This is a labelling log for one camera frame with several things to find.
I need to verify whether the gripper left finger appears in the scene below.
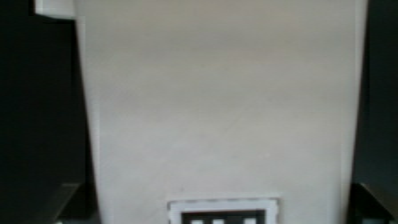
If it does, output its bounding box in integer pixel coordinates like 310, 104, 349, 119
41, 183, 98, 224

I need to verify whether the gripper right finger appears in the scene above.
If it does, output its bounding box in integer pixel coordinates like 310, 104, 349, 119
347, 183, 398, 224

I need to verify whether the white cabinet top block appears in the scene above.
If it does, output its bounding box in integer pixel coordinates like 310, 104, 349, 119
75, 0, 368, 224

